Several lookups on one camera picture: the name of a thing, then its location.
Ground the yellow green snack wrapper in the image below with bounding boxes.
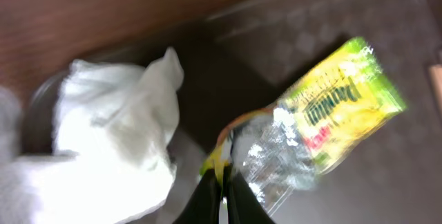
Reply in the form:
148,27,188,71
201,37,406,179

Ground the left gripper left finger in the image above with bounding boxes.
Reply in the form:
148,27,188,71
173,169,222,224

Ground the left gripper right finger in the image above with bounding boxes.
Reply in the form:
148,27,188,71
222,165,275,224

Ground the white tissue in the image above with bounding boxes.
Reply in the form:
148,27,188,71
1,48,184,224

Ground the brown serving tray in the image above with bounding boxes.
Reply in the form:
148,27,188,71
22,0,441,223

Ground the wooden chopstick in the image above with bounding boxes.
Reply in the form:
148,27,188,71
428,64,442,112

